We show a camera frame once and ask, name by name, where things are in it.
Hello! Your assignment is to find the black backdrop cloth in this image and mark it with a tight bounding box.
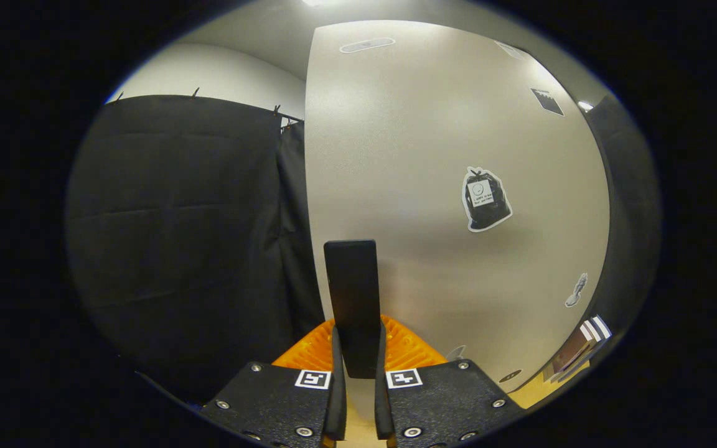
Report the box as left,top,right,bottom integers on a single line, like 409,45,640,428
66,93,663,405

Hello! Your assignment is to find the black door handle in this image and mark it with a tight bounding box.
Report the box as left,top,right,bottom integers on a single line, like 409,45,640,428
324,240,381,379

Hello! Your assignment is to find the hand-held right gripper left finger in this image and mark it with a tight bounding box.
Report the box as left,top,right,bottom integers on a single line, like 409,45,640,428
200,319,348,448

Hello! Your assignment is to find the light grey cabinet door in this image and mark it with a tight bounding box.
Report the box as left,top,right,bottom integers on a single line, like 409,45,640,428
304,20,611,427

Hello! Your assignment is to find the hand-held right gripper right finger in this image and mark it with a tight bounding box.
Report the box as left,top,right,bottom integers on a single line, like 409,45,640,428
374,314,526,448

